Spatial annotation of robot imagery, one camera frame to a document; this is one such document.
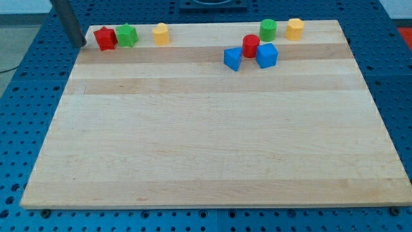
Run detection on yellow hexagon block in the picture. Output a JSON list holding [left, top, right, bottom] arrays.
[[285, 18, 304, 41]]

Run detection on red star block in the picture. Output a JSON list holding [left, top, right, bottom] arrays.
[[93, 26, 118, 51]]

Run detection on blue triangle block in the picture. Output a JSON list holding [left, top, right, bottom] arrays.
[[223, 47, 242, 72]]

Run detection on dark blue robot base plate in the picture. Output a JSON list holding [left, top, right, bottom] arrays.
[[176, 0, 248, 12]]

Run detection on green star block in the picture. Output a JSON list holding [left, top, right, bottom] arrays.
[[115, 23, 138, 47]]

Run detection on red cylinder block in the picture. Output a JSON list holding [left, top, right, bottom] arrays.
[[242, 34, 260, 58]]

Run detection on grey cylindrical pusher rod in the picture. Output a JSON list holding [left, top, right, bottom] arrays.
[[50, 0, 87, 48]]

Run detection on yellow heart block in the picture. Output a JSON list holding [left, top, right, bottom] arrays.
[[152, 23, 170, 46]]

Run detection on blue cube block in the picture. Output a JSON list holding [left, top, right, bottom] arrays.
[[256, 43, 278, 68]]

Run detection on green cylinder block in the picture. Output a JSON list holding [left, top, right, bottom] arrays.
[[259, 19, 277, 42]]

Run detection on wooden board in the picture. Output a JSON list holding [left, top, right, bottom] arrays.
[[21, 20, 411, 209]]

